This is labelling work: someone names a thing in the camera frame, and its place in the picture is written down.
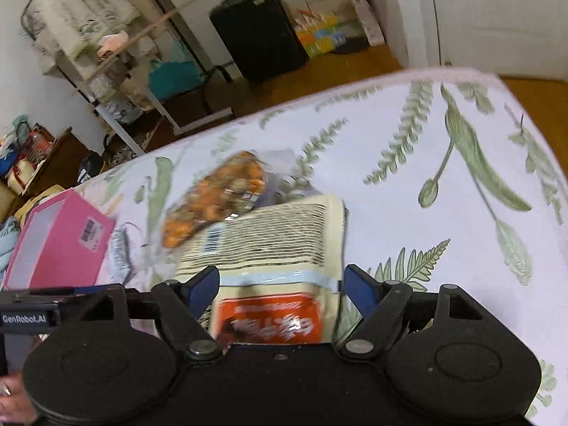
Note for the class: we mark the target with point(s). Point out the pink cardboard box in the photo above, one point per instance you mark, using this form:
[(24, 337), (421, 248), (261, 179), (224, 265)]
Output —
[(57, 253)]

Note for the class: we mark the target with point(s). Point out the white door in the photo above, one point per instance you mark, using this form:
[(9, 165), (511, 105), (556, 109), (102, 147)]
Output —
[(488, 13)]

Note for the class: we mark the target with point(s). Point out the patterned hanging cloth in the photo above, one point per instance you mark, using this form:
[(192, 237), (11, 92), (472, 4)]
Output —
[(75, 13)]

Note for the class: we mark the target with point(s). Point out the white snack packet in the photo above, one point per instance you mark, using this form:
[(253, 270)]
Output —
[(120, 250)]

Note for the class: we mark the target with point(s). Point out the colourful cardboard box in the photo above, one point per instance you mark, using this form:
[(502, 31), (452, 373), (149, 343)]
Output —
[(319, 34)]

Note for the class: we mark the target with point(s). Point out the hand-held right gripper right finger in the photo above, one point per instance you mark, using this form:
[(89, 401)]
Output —
[(358, 290)]

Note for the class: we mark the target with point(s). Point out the white printed bag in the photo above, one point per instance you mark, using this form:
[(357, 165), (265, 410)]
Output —
[(119, 112)]

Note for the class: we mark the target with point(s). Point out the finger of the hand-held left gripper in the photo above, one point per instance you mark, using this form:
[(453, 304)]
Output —
[(44, 295)]

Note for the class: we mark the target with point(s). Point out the white gift box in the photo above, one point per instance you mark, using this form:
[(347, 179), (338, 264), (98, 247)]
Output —
[(20, 173)]

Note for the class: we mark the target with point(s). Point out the person's left hand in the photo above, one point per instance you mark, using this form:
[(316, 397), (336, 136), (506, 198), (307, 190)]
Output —
[(13, 401)]

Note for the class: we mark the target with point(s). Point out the floral bedsheet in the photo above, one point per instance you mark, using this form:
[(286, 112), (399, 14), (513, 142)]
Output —
[(399, 142)]

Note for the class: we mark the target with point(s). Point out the teal bag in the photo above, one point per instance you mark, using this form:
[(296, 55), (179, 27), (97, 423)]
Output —
[(173, 77)]

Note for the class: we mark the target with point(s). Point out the large cream snack bag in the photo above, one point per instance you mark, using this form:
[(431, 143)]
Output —
[(275, 230)]

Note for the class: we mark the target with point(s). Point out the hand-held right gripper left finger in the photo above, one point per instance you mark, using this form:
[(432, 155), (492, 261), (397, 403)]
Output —
[(205, 288)]

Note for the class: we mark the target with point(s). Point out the light blue cloth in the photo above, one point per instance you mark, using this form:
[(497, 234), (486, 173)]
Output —
[(9, 242)]

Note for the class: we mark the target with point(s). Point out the clear bag of orange balls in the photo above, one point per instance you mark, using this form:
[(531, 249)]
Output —
[(213, 199)]

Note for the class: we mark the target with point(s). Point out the black suitcase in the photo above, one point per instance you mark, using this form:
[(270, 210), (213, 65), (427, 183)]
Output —
[(257, 35)]

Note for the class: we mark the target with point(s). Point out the dark wooden nightstand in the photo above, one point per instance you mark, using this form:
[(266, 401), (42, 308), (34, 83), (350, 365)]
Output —
[(62, 159)]

